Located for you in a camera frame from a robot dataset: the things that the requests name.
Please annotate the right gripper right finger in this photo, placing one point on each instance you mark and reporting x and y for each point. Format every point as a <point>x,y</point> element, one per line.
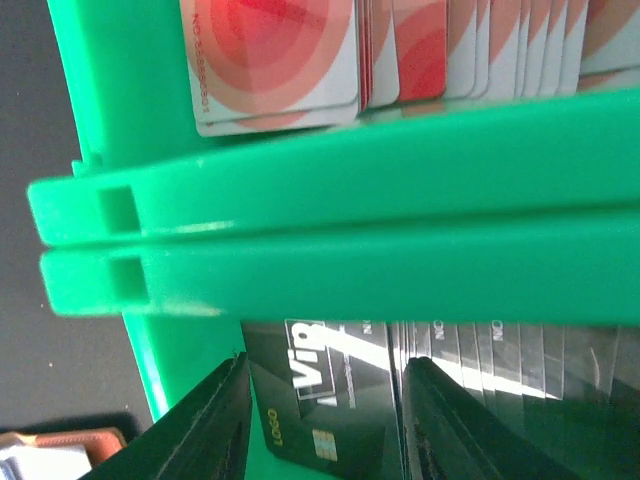
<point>450,435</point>

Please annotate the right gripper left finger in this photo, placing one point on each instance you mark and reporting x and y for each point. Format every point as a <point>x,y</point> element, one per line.
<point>204,436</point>

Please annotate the brown leather card holder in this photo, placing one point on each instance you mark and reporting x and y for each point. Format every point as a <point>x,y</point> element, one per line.
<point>58,455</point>

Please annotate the black VIP credit card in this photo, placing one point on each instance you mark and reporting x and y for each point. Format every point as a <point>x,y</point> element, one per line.
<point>326,396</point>

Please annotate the black cards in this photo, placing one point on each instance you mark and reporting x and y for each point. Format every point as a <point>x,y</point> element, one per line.
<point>571,391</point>

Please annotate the red white cards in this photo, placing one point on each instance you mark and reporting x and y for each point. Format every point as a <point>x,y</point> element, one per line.
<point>258,66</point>

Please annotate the green middle bin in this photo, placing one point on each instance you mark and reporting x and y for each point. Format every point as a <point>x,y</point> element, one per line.
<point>574,267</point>

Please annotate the green bin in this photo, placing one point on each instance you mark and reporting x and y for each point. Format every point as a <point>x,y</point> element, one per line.
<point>145,175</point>
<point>574,267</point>

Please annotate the green upper bin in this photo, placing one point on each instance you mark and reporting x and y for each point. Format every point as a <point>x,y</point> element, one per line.
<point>145,175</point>

